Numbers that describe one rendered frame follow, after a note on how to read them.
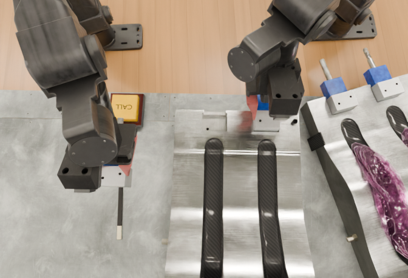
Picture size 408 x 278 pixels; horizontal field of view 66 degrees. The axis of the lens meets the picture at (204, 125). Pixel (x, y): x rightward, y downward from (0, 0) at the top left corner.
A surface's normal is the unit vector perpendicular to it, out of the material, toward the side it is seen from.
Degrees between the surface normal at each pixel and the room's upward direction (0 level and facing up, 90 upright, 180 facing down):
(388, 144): 27
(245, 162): 2
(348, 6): 88
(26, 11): 16
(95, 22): 87
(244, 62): 71
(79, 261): 0
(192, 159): 2
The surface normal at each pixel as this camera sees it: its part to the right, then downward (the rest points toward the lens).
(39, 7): 0.08, 0.00
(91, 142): 0.29, 0.70
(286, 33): 0.24, -0.45
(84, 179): -0.01, 0.73
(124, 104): 0.00, -0.25
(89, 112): -0.15, -0.63
